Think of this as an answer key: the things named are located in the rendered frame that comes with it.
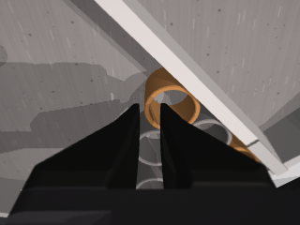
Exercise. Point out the grey round turntable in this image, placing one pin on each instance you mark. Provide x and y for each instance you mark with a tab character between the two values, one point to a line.
68	69

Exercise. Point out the grey metal bushing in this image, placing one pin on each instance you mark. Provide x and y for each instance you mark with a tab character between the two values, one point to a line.
149	152
218	130
149	176

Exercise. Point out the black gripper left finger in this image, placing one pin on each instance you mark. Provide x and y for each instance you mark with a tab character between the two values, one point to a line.
108	157

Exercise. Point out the bronze bushing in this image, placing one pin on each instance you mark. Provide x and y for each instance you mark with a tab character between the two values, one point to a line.
162	80
238	145

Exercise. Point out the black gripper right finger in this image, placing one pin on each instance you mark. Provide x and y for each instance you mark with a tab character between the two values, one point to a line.
197	160

